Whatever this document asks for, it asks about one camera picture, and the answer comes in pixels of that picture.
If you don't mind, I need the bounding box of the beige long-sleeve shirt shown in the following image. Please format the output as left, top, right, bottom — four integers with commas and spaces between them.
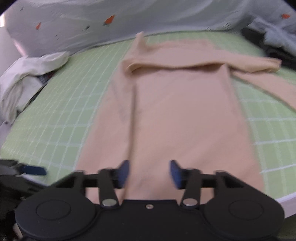
77, 33, 295, 199

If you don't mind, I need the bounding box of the white crumpled garment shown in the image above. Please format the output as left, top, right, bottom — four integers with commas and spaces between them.
1, 51, 70, 125

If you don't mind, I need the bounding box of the plaid checkered garment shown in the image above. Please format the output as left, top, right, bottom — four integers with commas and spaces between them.
37, 72, 55, 85

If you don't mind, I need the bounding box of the grey carrot-print backdrop cloth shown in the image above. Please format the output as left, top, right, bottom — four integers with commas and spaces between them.
4, 1, 295, 56

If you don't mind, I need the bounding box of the black folded garment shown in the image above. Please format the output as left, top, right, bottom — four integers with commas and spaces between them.
241, 28, 295, 70

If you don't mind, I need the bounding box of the grey-blue folded garment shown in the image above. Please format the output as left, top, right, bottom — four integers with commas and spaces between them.
247, 17, 295, 56

